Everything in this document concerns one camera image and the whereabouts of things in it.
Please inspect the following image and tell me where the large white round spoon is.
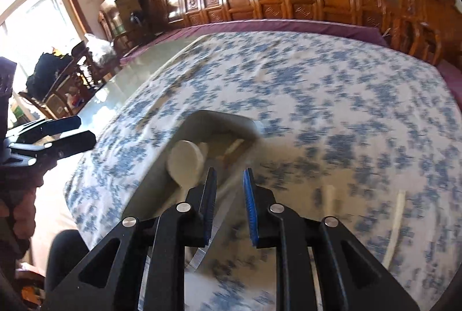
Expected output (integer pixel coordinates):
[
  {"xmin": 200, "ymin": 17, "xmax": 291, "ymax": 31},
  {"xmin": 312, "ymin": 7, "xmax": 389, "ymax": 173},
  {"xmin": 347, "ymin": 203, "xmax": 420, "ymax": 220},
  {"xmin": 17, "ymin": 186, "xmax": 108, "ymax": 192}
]
[{"xmin": 166, "ymin": 140, "xmax": 205, "ymax": 202}]

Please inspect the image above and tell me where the person's left hand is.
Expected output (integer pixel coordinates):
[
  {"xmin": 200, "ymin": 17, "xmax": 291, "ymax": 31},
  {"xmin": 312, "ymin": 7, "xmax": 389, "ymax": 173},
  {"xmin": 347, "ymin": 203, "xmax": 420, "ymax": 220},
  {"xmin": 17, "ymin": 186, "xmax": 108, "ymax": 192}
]
[{"xmin": 1, "ymin": 188, "xmax": 37, "ymax": 240}]

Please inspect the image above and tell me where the wooden chair near window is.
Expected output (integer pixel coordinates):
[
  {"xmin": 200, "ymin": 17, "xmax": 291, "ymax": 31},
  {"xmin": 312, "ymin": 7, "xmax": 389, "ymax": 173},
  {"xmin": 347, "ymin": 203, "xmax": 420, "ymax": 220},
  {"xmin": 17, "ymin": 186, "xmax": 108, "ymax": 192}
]
[{"xmin": 19, "ymin": 42, "xmax": 110, "ymax": 119}]

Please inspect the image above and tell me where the blue floral tablecloth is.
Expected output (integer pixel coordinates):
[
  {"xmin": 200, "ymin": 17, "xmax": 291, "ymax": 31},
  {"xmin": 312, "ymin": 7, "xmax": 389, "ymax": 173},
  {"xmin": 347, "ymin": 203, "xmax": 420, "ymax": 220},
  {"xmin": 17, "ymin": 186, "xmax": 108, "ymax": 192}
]
[{"xmin": 65, "ymin": 32, "xmax": 461, "ymax": 310}]

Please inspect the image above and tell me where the metal rectangular tray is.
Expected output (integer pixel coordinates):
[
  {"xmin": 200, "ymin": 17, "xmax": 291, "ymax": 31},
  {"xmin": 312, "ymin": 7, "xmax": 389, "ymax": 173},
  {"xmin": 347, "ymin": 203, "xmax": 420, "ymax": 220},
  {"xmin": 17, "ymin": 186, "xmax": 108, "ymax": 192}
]
[{"xmin": 122, "ymin": 110, "xmax": 265, "ymax": 272}]

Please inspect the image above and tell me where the carved wooden armchair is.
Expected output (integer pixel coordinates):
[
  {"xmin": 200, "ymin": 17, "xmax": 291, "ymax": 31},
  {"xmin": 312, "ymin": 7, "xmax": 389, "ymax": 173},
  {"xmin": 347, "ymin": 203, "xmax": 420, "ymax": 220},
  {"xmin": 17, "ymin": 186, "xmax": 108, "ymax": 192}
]
[{"xmin": 391, "ymin": 0, "xmax": 461, "ymax": 68}]

